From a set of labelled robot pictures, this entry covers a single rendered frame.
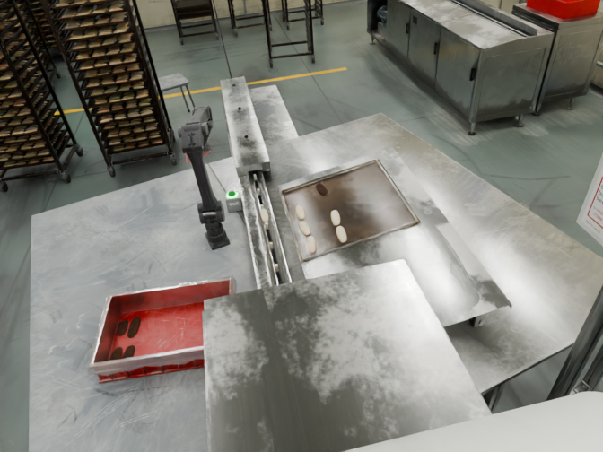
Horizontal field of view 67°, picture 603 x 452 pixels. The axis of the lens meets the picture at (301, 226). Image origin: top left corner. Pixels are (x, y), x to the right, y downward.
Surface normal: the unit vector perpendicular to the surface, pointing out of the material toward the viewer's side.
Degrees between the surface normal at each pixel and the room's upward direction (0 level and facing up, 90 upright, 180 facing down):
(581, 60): 91
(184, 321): 0
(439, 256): 10
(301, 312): 0
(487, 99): 90
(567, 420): 38
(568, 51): 90
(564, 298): 0
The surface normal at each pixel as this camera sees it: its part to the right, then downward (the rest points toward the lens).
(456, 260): -0.25, -0.73
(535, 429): -0.18, -0.98
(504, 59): 0.21, 0.61
